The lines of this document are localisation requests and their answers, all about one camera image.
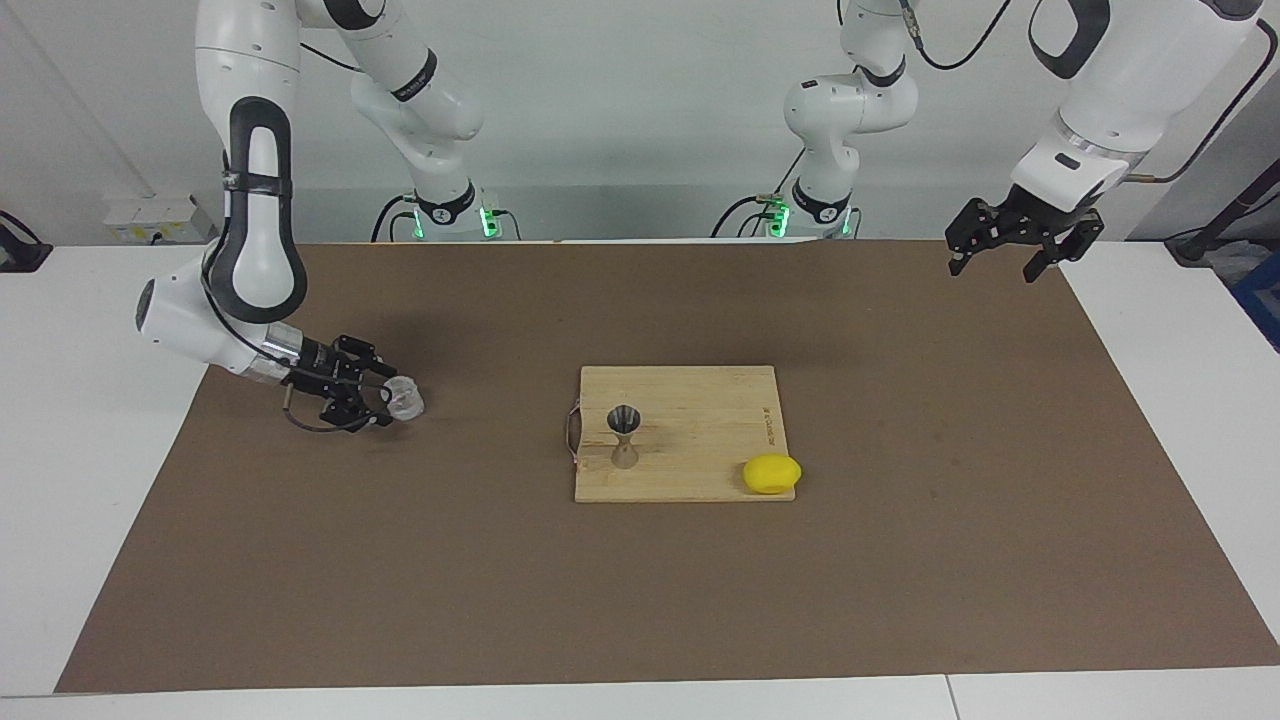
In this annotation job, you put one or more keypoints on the blue box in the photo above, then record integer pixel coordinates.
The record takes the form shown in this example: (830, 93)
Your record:
(1262, 300)

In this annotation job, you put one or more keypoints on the bamboo cutting board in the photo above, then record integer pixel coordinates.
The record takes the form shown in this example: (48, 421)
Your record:
(700, 430)

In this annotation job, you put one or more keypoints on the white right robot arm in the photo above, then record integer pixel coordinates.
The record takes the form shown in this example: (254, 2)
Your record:
(250, 60)

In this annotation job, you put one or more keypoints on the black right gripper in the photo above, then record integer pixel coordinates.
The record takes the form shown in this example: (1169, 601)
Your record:
(318, 368)

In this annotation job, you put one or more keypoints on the black angled stand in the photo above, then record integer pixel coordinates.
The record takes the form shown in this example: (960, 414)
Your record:
(1215, 225)

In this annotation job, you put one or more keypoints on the small clear glass cup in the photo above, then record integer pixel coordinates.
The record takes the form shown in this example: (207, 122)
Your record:
(407, 398)

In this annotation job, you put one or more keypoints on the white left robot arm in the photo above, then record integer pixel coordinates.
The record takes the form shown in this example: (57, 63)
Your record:
(1130, 90)

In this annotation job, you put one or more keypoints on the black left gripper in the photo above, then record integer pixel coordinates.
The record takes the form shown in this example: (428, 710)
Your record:
(1050, 218)

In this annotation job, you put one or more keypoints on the brown table mat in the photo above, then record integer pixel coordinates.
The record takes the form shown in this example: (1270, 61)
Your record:
(640, 600)

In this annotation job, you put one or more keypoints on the black clamp stand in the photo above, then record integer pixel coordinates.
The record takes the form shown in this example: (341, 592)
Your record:
(20, 250)

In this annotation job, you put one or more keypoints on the steel double jigger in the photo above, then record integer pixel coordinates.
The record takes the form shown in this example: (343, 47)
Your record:
(625, 440)

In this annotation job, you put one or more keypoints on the yellow lemon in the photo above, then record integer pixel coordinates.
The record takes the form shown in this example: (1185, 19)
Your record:
(771, 474)

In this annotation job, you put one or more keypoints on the white wall power socket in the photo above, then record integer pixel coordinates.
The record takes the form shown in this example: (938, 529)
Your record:
(150, 215)

